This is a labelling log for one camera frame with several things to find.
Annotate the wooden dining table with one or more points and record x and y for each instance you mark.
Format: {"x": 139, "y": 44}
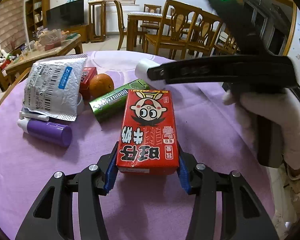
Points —
{"x": 140, "y": 24}

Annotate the black television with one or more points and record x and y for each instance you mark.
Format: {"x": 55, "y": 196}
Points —
{"x": 66, "y": 15}

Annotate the purple spray bottle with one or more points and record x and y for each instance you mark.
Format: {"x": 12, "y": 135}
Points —
{"x": 52, "y": 132}

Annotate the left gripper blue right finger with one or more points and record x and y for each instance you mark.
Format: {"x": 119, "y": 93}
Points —
{"x": 243, "y": 215}

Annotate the wooden dining chair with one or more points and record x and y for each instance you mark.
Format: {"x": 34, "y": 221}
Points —
{"x": 121, "y": 26}
{"x": 175, "y": 29}

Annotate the wooden armchair with toys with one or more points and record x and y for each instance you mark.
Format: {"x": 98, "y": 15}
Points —
{"x": 0, "y": 70}

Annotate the silver foil mailer pouch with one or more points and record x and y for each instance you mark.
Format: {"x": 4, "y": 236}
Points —
{"x": 52, "y": 87}

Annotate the green gum pack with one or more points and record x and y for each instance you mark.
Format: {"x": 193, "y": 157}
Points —
{"x": 111, "y": 103}

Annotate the right white gloved hand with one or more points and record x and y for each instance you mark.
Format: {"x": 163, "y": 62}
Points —
{"x": 283, "y": 109}

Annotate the wooden coffee table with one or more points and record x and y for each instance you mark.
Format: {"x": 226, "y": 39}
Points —
{"x": 14, "y": 69}

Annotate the wooden tv cabinet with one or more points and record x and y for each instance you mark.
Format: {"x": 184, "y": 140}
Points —
{"x": 82, "y": 30}

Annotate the white small bowl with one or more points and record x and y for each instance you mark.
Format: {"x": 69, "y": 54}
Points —
{"x": 80, "y": 104}

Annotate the far wooden dining chair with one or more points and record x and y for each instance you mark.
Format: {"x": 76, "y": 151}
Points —
{"x": 121, "y": 26}

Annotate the wooden bookshelf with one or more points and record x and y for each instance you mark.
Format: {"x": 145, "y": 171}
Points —
{"x": 35, "y": 14}

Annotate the purple round tablecloth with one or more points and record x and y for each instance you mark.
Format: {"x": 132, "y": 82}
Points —
{"x": 139, "y": 206}

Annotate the wooden plant stand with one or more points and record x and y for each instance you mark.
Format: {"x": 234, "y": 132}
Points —
{"x": 97, "y": 20}

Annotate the red cartoon milk box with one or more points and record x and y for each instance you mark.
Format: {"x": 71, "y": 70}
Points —
{"x": 148, "y": 140}

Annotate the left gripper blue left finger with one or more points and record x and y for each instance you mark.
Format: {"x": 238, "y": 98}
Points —
{"x": 110, "y": 172}

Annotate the near wooden dining chair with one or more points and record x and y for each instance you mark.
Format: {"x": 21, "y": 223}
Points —
{"x": 175, "y": 29}

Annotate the orange fruit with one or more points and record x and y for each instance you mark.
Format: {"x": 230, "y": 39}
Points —
{"x": 100, "y": 85}

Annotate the white plastic cup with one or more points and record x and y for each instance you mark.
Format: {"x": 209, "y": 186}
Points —
{"x": 141, "y": 71}

